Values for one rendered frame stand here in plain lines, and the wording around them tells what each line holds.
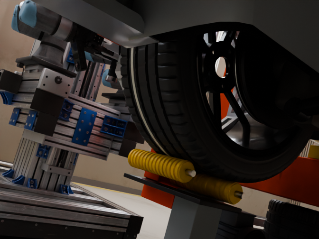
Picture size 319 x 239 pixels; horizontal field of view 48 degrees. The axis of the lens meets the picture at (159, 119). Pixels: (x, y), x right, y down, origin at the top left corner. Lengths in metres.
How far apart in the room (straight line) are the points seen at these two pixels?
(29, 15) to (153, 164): 0.58
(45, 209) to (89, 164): 3.39
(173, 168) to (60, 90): 0.83
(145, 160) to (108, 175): 4.20
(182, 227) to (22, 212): 0.82
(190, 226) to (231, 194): 0.14
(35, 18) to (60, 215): 0.89
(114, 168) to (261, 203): 3.79
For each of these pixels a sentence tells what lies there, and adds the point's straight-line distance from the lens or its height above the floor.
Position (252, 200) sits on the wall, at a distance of 7.70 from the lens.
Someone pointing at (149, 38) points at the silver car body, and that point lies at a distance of 0.72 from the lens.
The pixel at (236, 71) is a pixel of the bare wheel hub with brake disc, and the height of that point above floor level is 0.78.
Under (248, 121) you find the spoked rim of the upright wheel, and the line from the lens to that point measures 1.26.
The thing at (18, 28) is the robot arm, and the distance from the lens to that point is 1.78.
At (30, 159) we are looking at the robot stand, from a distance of 1.96.
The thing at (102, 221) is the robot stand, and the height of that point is 0.18.
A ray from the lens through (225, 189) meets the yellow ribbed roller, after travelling 0.94.
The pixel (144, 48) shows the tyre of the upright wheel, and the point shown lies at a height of 0.77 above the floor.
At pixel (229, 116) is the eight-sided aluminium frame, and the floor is 0.75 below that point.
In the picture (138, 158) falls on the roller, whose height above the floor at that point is 0.51.
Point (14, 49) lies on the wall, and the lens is 4.57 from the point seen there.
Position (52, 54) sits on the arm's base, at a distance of 1.74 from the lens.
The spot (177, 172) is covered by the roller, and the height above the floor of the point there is 0.50.
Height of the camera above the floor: 0.51
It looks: 7 degrees up
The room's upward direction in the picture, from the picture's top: 16 degrees clockwise
